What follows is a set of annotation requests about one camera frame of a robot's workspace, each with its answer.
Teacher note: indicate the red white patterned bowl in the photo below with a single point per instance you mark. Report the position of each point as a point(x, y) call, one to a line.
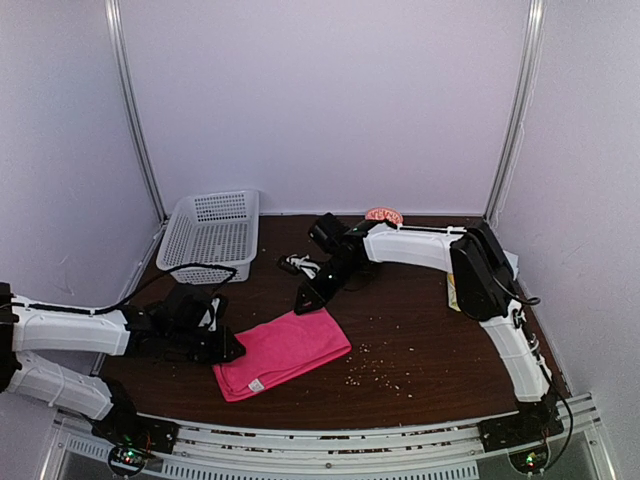
point(385, 214)

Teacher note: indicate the yellow green patterned towel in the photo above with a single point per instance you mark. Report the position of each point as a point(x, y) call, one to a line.
point(452, 293)

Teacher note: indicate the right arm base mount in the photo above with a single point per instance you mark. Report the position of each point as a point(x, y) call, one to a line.
point(514, 431)

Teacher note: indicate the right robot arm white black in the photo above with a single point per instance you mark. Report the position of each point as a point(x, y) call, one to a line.
point(482, 283)

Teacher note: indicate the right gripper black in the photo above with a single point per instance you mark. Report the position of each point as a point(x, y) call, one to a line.
point(320, 296)

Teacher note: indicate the aluminium front rail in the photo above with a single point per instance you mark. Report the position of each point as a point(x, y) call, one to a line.
point(451, 450)

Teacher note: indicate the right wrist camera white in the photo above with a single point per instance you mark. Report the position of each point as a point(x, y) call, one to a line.
point(296, 265)

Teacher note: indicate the pink microfibre towel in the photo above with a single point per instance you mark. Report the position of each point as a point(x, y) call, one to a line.
point(281, 350)

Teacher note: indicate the white perforated plastic basket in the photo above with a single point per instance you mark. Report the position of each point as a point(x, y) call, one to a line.
point(216, 228)

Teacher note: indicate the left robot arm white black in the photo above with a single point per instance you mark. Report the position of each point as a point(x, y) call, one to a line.
point(188, 321)

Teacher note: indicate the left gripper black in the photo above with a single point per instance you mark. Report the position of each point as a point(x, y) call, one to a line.
point(220, 352)

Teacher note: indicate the light blue towel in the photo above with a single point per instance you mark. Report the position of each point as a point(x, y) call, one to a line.
point(513, 260)

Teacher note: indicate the right aluminium corner post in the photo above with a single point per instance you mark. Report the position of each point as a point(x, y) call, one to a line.
point(515, 127)

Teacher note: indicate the left aluminium corner post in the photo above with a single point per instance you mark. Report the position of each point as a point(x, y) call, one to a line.
point(133, 118)

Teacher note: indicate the aluminium corner post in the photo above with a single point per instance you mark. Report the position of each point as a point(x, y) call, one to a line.
point(515, 127)
point(133, 118)

